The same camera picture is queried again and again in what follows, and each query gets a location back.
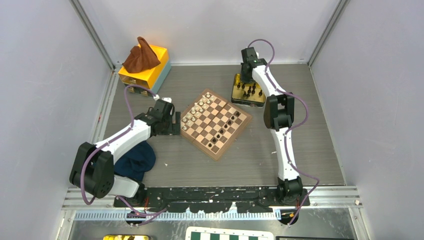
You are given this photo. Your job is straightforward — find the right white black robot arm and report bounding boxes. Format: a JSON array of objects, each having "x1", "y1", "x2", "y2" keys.
[{"x1": 240, "y1": 47, "x2": 303, "y2": 206}]

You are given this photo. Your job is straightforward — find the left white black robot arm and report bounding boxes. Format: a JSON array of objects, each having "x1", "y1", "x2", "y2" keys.
[{"x1": 69, "y1": 97, "x2": 181, "y2": 207}]

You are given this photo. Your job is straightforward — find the white chess piece row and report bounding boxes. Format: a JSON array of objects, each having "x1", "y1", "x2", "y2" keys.
[{"x1": 181, "y1": 92, "x2": 221, "y2": 133}]

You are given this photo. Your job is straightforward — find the wooden chess board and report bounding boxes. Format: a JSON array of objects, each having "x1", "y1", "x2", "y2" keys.
[{"x1": 180, "y1": 89, "x2": 252, "y2": 161}]

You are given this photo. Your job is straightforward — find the black chess piece cluster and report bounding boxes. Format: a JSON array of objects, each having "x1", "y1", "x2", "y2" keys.
[{"x1": 204, "y1": 115, "x2": 240, "y2": 154}]

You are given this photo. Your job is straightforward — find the green white chess mat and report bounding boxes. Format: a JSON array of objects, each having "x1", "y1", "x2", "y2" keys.
[{"x1": 185, "y1": 226, "x2": 276, "y2": 240}]

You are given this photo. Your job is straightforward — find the gold metal tray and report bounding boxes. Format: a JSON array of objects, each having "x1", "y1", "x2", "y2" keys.
[{"x1": 231, "y1": 73, "x2": 267, "y2": 108}]

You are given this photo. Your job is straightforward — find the yellow storage box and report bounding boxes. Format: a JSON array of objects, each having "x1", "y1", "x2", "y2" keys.
[{"x1": 118, "y1": 45, "x2": 171, "y2": 94}]

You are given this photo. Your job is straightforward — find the dark blue cloth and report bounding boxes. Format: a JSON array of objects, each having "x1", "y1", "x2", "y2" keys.
[{"x1": 114, "y1": 141, "x2": 157, "y2": 182}]

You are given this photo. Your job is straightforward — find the brown cloth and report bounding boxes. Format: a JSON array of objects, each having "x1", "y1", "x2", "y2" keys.
[{"x1": 122, "y1": 36, "x2": 161, "y2": 74}]

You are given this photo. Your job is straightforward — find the gold tin at bottom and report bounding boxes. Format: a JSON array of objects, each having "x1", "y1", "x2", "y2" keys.
[{"x1": 103, "y1": 234, "x2": 152, "y2": 240}]

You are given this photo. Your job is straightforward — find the black mounting base plate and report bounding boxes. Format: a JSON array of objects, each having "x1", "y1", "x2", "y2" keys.
[{"x1": 113, "y1": 186, "x2": 310, "y2": 214}]

